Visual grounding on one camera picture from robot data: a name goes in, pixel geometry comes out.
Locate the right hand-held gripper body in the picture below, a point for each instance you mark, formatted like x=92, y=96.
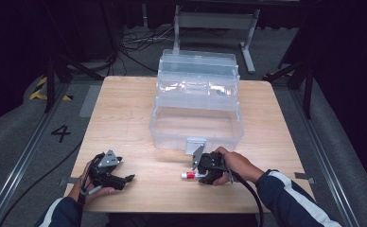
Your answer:
x=214, y=164

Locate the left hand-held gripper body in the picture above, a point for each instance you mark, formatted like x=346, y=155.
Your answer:
x=104, y=170

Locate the red and white tube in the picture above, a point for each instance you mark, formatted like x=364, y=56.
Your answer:
x=190, y=175

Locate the clear plastic storage box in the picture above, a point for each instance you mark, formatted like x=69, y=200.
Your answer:
x=197, y=119

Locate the person's right hand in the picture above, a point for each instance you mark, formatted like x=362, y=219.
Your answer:
x=241, y=165

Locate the person's left hand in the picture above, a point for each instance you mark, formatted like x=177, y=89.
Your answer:
x=83, y=192

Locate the black tripod stand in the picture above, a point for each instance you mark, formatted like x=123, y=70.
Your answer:
x=49, y=85
x=307, y=91

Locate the yellow and black floor tape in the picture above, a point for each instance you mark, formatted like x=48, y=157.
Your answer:
x=36, y=94

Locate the desk with grey metal legs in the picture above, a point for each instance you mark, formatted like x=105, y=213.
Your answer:
x=216, y=20

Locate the grey table bracket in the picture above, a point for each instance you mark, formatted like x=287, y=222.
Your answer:
x=305, y=178
x=65, y=181

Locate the grey metal floor rail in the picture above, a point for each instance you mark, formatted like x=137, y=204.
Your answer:
x=24, y=160
x=323, y=151

